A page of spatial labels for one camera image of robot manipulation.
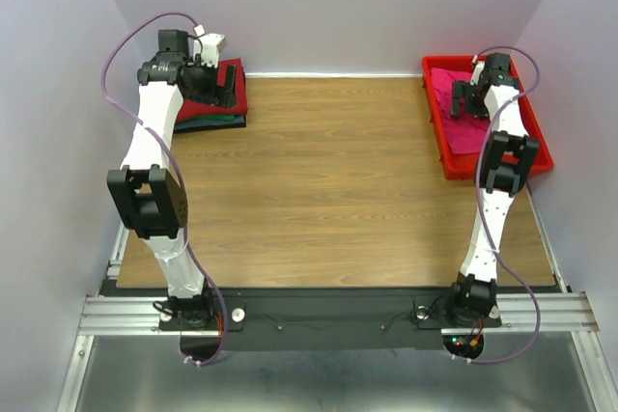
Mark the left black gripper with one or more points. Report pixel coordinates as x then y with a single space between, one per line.
213 95

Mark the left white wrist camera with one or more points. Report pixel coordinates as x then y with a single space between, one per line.
207 47

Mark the folded green shirt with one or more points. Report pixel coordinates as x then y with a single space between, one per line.
216 119

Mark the folded dark red shirt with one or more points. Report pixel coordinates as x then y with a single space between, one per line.
192 109

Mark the aluminium frame rail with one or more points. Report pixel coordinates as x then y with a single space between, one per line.
544 356

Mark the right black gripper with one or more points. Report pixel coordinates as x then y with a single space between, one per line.
461 89

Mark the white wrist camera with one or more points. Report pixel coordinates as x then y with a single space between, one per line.
207 47
477 68

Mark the pink t shirt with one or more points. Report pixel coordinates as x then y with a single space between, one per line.
465 134

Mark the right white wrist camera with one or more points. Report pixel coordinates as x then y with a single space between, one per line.
477 68

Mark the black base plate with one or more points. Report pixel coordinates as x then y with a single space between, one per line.
283 319

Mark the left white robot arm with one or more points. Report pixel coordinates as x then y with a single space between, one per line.
148 188

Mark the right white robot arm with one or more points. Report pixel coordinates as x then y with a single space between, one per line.
505 161

